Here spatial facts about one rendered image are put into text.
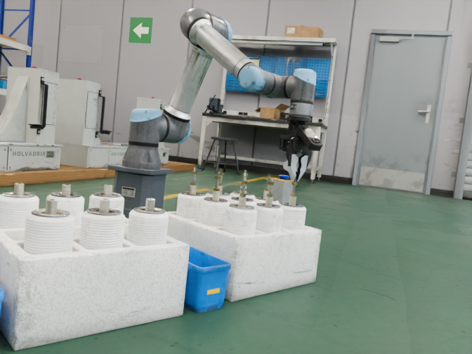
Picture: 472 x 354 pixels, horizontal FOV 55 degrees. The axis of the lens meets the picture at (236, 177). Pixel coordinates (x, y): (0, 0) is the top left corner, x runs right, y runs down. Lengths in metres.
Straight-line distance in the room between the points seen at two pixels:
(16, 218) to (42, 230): 0.23
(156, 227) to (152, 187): 0.64
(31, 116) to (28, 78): 0.27
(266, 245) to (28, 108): 2.58
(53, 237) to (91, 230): 0.09
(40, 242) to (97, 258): 0.12
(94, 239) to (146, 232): 0.12
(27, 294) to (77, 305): 0.11
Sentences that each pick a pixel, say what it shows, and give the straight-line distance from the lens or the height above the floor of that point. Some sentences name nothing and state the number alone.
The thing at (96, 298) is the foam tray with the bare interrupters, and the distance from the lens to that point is 1.03.
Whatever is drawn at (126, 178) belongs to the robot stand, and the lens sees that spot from 1.74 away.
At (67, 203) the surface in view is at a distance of 1.24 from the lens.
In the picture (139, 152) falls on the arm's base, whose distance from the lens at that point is 1.73.
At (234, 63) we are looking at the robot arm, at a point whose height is 0.69.
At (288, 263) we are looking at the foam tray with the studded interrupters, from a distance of 1.43.
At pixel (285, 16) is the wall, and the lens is 6.84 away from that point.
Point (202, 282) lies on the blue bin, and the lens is 1.16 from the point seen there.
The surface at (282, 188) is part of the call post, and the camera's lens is 1.71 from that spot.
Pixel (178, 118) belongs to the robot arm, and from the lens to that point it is 1.81.
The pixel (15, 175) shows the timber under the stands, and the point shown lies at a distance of 3.22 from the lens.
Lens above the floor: 0.45
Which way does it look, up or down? 5 degrees down
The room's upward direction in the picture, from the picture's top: 6 degrees clockwise
